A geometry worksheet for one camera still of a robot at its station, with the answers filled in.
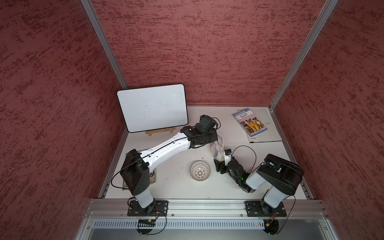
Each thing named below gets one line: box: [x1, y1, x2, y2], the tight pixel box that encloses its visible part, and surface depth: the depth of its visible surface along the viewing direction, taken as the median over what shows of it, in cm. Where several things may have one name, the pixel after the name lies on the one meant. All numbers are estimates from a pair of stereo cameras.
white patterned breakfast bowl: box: [190, 160, 211, 182], surface depth 87 cm
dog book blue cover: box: [233, 108, 268, 137], surface depth 109 cm
